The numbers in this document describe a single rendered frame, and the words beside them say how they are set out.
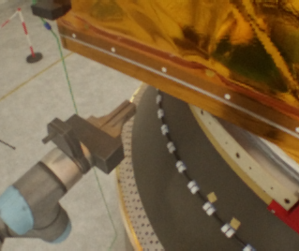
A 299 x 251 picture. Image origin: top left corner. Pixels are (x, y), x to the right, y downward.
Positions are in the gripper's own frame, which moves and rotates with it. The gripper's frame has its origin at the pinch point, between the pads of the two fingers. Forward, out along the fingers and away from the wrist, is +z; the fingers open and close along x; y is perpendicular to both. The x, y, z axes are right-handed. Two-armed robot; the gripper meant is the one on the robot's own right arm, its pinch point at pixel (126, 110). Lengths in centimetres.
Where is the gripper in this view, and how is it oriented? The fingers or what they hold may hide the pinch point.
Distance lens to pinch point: 53.0
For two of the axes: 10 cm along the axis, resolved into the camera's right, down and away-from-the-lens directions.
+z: 5.9, -5.9, 5.5
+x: 8.1, 4.3, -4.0
